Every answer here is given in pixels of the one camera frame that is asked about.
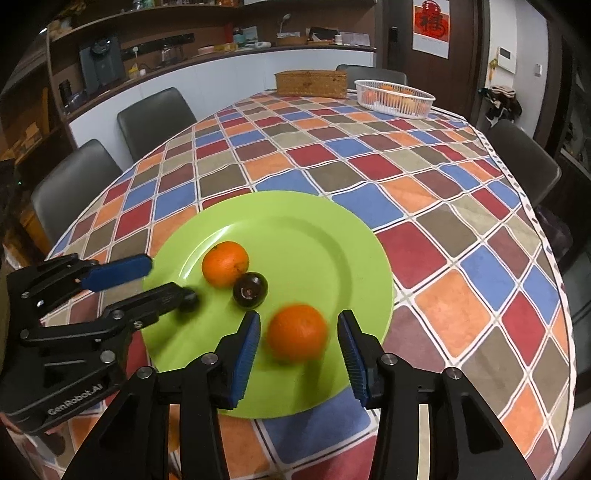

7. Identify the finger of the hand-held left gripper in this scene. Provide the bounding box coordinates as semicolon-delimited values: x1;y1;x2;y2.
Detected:
20;282;188;366
6;253;153;332

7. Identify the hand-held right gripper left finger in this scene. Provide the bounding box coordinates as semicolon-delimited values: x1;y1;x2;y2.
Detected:
60;310;262;480

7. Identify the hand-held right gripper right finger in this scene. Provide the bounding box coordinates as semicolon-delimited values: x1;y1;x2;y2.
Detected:
337;310;527;480

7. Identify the dark plum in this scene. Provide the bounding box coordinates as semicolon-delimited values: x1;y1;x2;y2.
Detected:
178;288;201;314
232;271;269;309

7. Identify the large orange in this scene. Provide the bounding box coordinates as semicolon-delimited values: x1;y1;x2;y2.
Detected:
266;304;329;363

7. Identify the green plate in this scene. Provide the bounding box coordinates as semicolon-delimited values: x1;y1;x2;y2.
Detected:
141;190;394;420

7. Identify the small orange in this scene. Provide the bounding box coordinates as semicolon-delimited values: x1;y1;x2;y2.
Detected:
202;241;250;288

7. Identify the grey dining chair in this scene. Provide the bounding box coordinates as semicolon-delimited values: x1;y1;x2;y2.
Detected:
486;119;563;206
117;88;198;162
31;138;124;248
335;64;408;86

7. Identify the checked tablecloth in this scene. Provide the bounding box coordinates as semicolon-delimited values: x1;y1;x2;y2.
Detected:
9;90;578;480

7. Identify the black coffee machine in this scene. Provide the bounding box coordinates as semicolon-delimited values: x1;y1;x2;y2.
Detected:
78;36;126;91

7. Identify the white plastic basket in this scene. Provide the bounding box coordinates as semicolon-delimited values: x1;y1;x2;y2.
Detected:
354;79;437;117

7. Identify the woven wicker box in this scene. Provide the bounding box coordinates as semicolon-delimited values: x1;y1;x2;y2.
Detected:
274;70;348;99

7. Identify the pile of clothes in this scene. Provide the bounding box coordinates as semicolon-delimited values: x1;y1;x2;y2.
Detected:
480;85;523;123

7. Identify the red wall poster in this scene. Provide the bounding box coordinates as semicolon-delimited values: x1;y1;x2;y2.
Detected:
412;0;450;59

